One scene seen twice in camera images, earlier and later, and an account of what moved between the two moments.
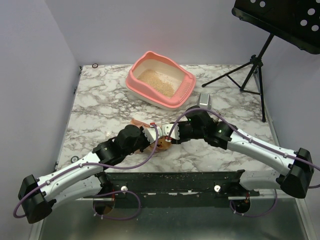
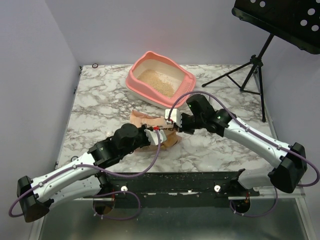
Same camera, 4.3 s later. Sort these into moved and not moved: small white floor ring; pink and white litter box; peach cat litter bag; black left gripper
Moved: peach cat litter bag
Not moved: small white floor ring; black left gripper; pink and white litter box
